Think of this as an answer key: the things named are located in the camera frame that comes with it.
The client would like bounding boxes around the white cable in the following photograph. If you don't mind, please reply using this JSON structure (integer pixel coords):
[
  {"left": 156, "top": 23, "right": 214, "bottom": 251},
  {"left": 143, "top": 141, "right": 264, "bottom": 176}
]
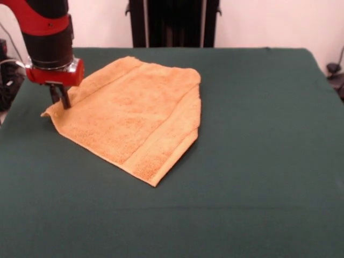
[{"left": 0, "top": 58, "right": 27, "bottom": 68}]

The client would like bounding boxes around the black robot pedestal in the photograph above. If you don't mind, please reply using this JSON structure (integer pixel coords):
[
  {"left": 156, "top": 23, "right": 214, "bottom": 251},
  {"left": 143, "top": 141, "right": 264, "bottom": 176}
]
[{"left": 125, "top": 0, "right": 223, "bottom": 48}]

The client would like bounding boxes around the orange terry towel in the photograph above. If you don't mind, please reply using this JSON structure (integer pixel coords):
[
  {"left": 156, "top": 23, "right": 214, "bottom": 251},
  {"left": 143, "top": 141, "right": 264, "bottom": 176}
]
[{"left": 40, "top": 55, "right": 202, "bottom": 188}]

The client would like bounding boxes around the dark green table cloth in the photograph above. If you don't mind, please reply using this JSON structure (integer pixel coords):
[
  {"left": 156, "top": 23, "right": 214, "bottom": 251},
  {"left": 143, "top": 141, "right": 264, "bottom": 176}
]
[{"left": 0, "top": 47, "right": 344, "bottom": 258}]

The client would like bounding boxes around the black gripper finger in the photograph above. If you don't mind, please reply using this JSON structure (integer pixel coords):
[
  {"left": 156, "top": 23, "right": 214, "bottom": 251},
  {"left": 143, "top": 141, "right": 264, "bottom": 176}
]
[
  {"left": 56, "top": 84, "right": 71, "bottom": 110},
  {"left": 48, "top": 84, "right": 60, "bottom": 104}
]

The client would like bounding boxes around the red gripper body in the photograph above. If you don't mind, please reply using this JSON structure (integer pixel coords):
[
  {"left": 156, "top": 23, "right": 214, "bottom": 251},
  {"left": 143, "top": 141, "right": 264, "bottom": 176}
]
[{"left": 25, "top": 56, "right": 85, "bottom": 87}]

